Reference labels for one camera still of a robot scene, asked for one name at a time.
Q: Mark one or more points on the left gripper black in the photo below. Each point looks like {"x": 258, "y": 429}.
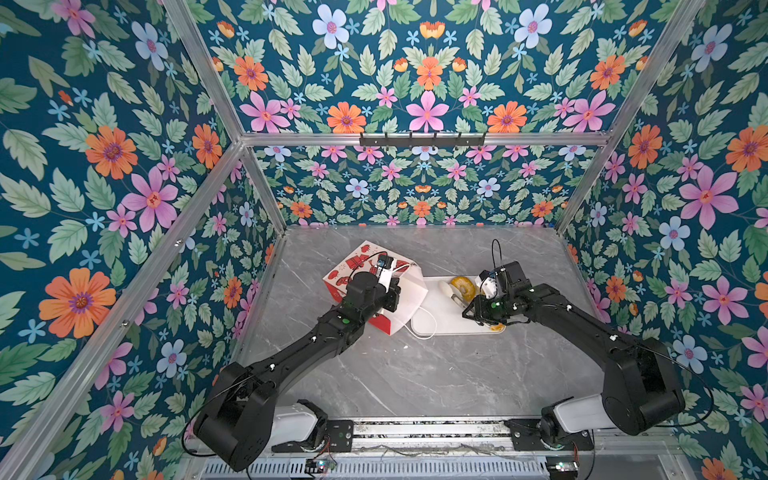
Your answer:
{"x": 392, "y": 295}

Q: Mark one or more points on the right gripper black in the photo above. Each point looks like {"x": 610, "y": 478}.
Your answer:
{"x": 478, "y": 312}

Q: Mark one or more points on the red white paper bag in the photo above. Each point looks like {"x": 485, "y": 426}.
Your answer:
{"x": 411, "y": 281}

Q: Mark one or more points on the yellow fake donut bread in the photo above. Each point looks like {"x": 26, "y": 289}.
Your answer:
{"x": 465, "y": 287}

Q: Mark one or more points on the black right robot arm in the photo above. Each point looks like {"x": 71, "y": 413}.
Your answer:
{"x": 641, "y": 387}

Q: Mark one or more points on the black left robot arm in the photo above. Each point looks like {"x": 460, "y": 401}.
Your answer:
{"x": 236, "y": 420}

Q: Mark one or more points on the white rectangular tray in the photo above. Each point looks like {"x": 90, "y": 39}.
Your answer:
{"x": 439, "y": 316}

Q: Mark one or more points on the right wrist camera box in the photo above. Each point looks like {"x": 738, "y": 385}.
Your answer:
{"x": 488, "y": 286}

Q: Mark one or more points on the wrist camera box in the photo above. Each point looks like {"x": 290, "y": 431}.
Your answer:
{"x": 385, "y": 269}
{"x": 488, "y": 286}

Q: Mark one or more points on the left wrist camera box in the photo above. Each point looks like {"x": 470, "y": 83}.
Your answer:
{"x": 385, "y": 269}

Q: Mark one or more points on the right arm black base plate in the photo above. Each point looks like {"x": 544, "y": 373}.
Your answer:
{"x": 527, "y": 434}

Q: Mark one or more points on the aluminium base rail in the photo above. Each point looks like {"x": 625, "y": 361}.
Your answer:
{"x": 485, "y": 435}

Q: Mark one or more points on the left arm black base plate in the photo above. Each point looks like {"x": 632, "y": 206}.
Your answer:
{"x": 335, "y": 436}

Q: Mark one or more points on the black hook rail on wall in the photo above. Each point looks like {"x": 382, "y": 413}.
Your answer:
{"x": 439, "y": 140}

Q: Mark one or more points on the white perforated cable duct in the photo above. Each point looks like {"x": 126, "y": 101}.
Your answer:
{"x": 384, "y": 468}

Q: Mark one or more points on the aluminium frame left bar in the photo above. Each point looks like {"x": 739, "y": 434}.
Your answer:
{"x": 52, "y": 418}

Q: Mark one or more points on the aluminium frame bar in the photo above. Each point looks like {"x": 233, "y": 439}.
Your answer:
{"x": 52, "y": 418}
{"x": 318, "y": 139}

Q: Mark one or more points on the aluminium frame back bar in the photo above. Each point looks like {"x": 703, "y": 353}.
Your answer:
{"x": 318, "y": 139}

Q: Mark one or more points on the aluminium frame corner post right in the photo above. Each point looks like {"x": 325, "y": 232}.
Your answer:
{"x": 682, "y": 19}

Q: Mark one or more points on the aluminium frame corner post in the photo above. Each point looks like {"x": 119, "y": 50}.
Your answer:
{"x": 682, "y": 19}
{"x": 180, "y": 14}

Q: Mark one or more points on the aluminium frame corner post left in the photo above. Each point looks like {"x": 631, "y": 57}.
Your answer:
{"x": 180, "y": 14}

